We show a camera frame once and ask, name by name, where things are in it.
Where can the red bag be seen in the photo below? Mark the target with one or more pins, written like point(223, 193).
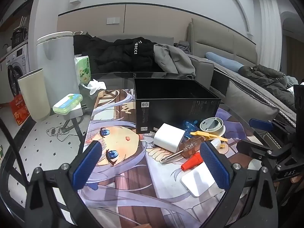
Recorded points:
point(20, 114)

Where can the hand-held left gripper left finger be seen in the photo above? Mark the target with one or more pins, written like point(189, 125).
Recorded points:
point(86, 167)

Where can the white washing machine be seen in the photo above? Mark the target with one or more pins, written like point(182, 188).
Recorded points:
point(16, 57)

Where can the crumpled white tissue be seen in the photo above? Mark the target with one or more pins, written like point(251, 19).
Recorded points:
point(96, 85)

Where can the dark green jacket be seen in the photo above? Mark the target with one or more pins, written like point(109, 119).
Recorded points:
point(266, 80)

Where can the cream cylinder bin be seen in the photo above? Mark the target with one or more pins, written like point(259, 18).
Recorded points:
point(33, 95)

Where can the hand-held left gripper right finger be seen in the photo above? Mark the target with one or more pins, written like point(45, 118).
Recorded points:
point(215, 168)

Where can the green pill case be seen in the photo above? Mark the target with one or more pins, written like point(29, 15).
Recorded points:
point(67, 102)

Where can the blue translucent plastic piece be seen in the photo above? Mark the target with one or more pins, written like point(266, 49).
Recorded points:
point(190, 125)

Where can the printed desk mat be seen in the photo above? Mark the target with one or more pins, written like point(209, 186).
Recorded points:
point(133, 178)

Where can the grey-blue garment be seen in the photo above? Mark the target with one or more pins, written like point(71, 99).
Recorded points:
point(184, 47)

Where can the grey tape roll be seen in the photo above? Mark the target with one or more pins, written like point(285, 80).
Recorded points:
point(211, 124)

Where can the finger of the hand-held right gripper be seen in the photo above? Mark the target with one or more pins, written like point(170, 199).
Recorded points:
point(249, 148)
point(260, 124)

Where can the black kitchen appliance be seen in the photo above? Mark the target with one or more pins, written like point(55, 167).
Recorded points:
point(19, 36)

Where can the grey sofa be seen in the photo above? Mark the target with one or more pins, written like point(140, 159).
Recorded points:
point(220, 42)

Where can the white glue bottle red cap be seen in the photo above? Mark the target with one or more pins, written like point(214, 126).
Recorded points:
point(192, 161)

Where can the white wall switch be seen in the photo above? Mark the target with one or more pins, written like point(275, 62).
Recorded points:
point(112, 21)

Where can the grey cushion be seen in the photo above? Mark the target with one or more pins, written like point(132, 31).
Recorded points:
point(247, 106)

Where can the yellow plastic clip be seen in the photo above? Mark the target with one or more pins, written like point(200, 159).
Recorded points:
point(201, 133)

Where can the white device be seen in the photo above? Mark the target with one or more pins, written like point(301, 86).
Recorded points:
point(197, 181)

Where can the black jacket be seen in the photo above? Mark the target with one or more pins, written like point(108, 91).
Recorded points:
point(114, 54)

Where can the green tissue pack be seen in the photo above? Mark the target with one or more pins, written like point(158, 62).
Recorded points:
point(83, 70)

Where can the black cardboard box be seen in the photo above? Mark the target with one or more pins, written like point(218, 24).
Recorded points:
point(178, 109)

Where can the white curtain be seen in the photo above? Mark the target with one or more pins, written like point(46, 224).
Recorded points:
point(270, 28)

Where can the grey hoodie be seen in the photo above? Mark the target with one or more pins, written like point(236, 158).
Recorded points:
point(173, 59)

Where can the person's right hand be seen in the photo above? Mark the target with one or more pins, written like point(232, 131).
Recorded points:
point(275, 184)

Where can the white charger adapter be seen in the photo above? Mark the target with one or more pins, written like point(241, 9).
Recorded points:
point(168, 136)

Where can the blue pillow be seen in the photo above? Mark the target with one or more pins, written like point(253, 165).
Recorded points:
point(223, 60)

